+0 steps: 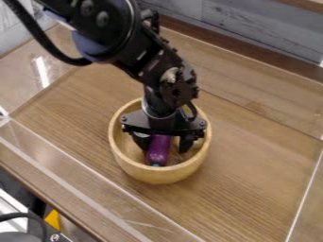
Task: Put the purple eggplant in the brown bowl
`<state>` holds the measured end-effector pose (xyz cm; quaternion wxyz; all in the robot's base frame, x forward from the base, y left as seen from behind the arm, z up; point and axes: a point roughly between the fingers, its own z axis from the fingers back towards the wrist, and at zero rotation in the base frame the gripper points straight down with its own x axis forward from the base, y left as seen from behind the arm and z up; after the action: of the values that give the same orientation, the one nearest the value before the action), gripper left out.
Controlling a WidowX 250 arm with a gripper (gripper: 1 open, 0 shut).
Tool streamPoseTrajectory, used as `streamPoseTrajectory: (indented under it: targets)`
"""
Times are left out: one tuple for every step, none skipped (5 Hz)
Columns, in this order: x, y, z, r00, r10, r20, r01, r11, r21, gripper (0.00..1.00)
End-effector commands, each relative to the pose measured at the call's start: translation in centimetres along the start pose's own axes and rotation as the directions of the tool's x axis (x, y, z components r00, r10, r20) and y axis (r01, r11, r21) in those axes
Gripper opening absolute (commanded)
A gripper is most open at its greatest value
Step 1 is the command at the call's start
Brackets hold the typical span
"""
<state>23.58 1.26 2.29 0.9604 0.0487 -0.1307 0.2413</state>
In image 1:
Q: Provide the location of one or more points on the brown wooden bowl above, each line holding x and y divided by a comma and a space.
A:
129, 156

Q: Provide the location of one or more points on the yellow black device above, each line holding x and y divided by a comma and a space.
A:
45, 227

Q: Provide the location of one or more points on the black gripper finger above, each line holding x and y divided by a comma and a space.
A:
141, 140
185, 142

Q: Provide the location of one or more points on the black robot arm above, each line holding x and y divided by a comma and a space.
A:
117, 33

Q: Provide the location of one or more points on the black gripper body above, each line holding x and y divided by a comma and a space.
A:
179, 124

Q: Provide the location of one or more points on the purple toy eggplant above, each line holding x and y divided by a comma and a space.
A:
157, 154

